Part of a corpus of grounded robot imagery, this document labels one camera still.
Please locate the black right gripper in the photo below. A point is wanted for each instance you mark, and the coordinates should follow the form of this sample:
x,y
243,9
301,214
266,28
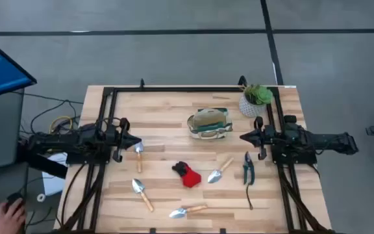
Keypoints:
x,y
263,138

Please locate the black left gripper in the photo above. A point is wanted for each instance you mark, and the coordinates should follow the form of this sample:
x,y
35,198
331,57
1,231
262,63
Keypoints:
x,y
119,139

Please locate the red black gardening glove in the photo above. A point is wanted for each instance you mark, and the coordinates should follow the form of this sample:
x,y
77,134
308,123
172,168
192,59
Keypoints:
x,y
191,178

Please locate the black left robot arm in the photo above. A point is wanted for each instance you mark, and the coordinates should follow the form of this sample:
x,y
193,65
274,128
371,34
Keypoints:
x,y
76,143

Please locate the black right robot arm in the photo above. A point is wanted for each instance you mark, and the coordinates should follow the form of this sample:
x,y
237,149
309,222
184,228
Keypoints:
x,y
323,141

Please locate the beige green gardening bag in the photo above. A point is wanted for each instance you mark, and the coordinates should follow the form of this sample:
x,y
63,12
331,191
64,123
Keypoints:
x,y
209,125

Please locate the succulent in white patterned pot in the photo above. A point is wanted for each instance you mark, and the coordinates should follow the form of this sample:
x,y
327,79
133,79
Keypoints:
x,y
250,109

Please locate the black desk beam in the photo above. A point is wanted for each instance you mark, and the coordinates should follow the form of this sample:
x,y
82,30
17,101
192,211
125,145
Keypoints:
x,y
44,164

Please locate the white paper sheet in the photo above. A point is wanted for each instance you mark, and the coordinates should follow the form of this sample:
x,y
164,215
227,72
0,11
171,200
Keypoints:
x,y
52,185

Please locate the white tape roll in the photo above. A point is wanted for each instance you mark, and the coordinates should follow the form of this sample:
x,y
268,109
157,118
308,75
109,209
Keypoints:
x,y
38,197

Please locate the black computer mouse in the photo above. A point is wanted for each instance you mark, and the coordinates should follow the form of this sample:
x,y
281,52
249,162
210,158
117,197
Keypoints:
x,y
13,196

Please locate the person's hand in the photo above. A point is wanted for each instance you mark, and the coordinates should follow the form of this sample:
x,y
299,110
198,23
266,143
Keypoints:
x,y
8,219

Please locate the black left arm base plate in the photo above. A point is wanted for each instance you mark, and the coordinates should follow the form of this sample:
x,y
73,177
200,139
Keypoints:
x,y
89,159

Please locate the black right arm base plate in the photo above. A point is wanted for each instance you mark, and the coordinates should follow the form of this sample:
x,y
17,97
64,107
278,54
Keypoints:
x,y
294,159

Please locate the black metal table frame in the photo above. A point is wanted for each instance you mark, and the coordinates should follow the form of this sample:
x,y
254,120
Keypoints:
x,y
174,89

